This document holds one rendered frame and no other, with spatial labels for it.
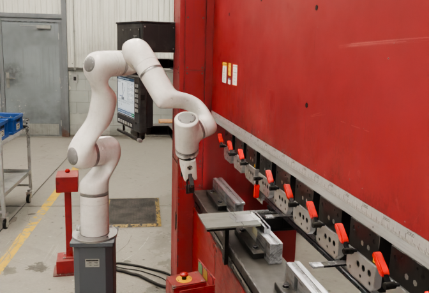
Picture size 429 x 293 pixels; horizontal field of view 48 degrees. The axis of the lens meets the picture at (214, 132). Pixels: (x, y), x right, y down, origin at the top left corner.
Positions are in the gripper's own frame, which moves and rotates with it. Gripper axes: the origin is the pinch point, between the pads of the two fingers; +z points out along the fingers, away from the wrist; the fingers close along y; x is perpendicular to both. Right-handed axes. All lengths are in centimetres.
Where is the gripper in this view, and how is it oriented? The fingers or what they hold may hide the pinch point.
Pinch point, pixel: (187, 182)
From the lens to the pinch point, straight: 183.7
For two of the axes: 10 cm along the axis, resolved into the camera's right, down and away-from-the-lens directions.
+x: -9.7, 1.5, -2.1
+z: -0.3, 7.6, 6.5
